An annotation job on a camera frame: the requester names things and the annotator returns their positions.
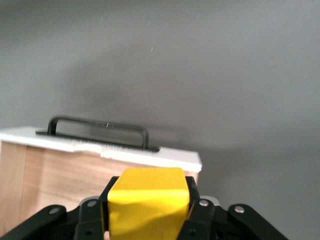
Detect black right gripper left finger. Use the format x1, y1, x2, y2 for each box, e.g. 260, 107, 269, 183
0, 176, 121, 240

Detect yellow block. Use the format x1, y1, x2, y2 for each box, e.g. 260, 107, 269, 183
107, 167, 190, 240

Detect white drawer with black handle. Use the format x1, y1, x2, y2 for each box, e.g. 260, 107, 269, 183
0, 114, 203, 240

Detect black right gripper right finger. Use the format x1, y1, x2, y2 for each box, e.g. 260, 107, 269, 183
174, 176, 291, 240

